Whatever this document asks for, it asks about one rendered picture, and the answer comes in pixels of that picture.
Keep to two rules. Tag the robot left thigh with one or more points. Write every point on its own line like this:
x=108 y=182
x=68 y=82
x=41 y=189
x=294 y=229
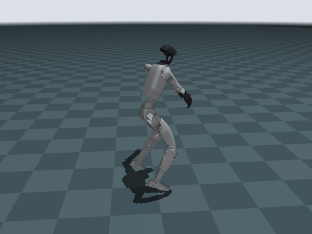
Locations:
x=155 y=135

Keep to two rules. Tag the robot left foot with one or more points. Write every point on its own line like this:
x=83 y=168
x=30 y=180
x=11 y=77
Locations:
x=136 y=164

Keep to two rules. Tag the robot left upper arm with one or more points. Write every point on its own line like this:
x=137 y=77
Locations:
x=147 y=67

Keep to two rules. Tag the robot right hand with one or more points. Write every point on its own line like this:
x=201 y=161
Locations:
x=187 y=98

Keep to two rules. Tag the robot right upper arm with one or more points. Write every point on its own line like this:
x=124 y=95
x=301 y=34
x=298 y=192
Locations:
x=165 y=74

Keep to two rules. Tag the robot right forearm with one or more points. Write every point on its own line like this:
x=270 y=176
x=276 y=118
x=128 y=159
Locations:
x=175 y=85

